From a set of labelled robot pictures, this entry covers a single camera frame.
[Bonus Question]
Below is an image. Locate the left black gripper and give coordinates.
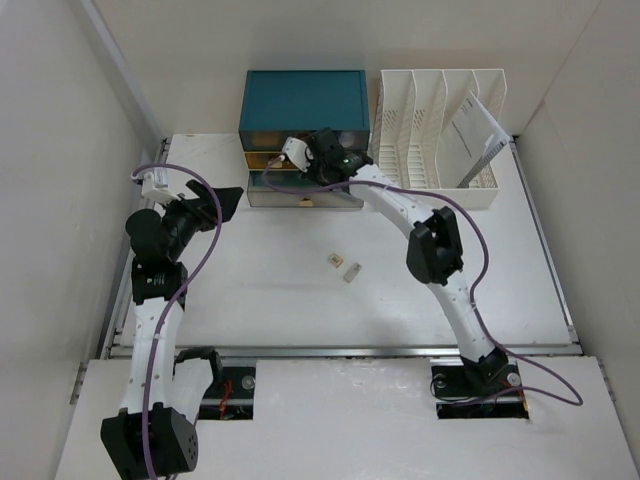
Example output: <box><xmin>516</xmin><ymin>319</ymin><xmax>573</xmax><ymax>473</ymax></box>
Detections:
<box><xmin>157</xmin><ymin>181</ymin><xmax>242</xmax><ymax>262</ymax></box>

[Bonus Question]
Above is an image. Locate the teal drawer organizer box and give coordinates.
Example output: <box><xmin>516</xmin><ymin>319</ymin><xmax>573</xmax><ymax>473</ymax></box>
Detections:
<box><xmin>238</xmin><ymin>70</ymin><xmax>371</xmax><ymax>209</ymax></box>

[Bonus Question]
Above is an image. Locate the small yellow eraser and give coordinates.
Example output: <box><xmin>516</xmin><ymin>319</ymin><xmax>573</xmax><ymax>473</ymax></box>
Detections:
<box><xmin>328</xmin><ymin>254</ymin><xmax>344</xmax><ymax>268</ymax></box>

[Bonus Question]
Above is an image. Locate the silver staple box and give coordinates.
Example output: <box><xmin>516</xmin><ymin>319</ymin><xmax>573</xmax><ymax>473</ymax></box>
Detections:
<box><xmin>343</xmin><ymin>263</ymin><xmax>362</xmax><ymax>283</ymax></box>

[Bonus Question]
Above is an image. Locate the white spiral manual booklet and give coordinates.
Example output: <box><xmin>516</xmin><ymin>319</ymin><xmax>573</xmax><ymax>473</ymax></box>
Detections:
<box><xmin>436</xmin><ymin>91</ymin><xmax>511</xmax><ymax>189</ymax></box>

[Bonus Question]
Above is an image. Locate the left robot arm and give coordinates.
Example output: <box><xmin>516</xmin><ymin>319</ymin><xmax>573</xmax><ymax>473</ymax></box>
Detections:
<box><xmin>100</xmin><ymin>180</ymin><xmax>244</xmax><ymax>479</ymax></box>

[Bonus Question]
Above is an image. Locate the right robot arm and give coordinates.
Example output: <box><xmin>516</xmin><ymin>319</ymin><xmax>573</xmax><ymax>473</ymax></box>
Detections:
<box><xmin>283</xmin><ymin>128</ymin><xmax>508</xmax><ymax>400</ymax></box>

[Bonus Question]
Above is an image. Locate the white file rack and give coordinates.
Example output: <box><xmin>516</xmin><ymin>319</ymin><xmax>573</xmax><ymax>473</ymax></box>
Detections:
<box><xmin>369</xmin><ymin>69</ymin><xmax>507</xmax><ymax>210</ymax></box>

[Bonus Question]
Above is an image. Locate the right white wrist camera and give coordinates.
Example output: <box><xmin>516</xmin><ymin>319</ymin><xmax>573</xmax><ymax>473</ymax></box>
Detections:
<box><xmin>282</xmin><ymin>137</ymin><xmax>314</xmax><ymax>172</ymax></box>

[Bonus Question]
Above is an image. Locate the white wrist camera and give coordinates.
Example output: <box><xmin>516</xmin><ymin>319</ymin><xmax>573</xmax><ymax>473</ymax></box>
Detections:
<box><xmin>131</xmin><ymin>167</ymin><xmax>180</xmax><ymax>206</ymax></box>
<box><xmin>282</xmin><ymin>137</ymin><xmax>314</xmax><ymax>172</ymax></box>

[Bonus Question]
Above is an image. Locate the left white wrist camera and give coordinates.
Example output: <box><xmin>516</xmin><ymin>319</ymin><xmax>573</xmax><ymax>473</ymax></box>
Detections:
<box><xmin>131</xmin><ymin>167</ymin><xmax>180</xmax><ymax>206</ymax></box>

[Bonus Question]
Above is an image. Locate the aluminium table rail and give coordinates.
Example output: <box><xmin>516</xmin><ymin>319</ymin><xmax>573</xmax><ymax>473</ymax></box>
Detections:
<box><xmin>102</xmin><ymin>343</ymin><xmax>584</xmax><ymax>362</ymax></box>

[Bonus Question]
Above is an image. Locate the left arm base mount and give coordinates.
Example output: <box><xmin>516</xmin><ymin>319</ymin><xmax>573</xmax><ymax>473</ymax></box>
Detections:
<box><xmin>173</xmin><ymin>347</ymin><xmax>257</xmax><ymax>421</ymax></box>

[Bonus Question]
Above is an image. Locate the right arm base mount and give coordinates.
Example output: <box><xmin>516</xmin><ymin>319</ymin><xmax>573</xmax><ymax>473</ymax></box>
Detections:
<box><xmin>430</xmin><ymin>358</ymin><xmax>529</xmax><ymax>420</ymax></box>

